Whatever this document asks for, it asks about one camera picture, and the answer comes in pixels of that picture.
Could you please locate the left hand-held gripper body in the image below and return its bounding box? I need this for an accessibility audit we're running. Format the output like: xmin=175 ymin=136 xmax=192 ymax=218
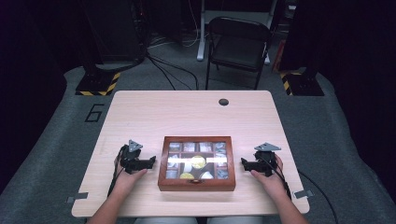
xmin=120 ymin=139 xmax=148 ymax=175

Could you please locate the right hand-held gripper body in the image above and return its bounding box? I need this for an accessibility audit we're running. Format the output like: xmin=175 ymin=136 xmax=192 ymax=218
xmin=252 ymin=142 xmax=282 ymax=177

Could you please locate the wooden box with glass lid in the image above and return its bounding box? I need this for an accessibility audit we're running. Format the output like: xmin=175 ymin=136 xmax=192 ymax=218
xmin=157 ymin=135 xmax=237 ymax=192

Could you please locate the person's right hand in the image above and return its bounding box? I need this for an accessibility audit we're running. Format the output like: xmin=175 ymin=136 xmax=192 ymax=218
xmin=249 ymin=154 xmax=290 ymax=198

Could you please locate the person's left hand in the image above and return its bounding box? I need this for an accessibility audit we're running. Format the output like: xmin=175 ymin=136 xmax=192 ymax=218
xmin=115 ymin=161 xmax=149 ymax=196

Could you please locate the grey tape strip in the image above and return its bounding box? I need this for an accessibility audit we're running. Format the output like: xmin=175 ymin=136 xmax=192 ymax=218
xmin=65 ymin=191 xmax=90 ymax=204

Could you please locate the black stand with striped base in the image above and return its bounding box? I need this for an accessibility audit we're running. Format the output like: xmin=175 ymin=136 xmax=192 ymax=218
xmin=75 ymin=0 xmax=148 ymax=97
xmin=277 ymin=0 xmax=325 ymax=97

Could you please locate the black folding chair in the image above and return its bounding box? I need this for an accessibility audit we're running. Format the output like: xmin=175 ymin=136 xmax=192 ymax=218
xmin=205 ymin=16 xmax=273 ymax=91

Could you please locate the left hand-held gripper black cable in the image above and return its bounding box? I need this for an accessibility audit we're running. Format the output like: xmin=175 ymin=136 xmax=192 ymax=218
xmin=106 ymin=146 xmax=126 ymax=198

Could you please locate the hand-held gripper black cable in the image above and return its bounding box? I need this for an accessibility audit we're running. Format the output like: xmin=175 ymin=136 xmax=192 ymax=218
xmin=106 ymin=146 xmax=126 ymax=198
xmin=260 ymin=154 xmax=339 ymax=224

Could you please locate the right hand-held gripper black cable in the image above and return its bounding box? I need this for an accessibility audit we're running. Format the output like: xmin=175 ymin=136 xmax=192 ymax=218
xmin=260 ymin=154 xmax=339 ymax=224

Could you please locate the black floor cable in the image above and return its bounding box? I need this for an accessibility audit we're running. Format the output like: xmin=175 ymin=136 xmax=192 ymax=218
xmin=148 ymin=57 xmax=177 ymax=91
xmin=146 ymin=51 xmax=200 ymax=91

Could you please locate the white floor cable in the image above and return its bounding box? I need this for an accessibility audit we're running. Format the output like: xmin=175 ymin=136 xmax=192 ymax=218
xmin=148 ymin=18 xmax=201 ymax=49

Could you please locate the white metal desk frame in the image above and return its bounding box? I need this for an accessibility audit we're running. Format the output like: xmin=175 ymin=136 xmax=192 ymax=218
xmin=196 ymin=0 xmax=278 ymax=65

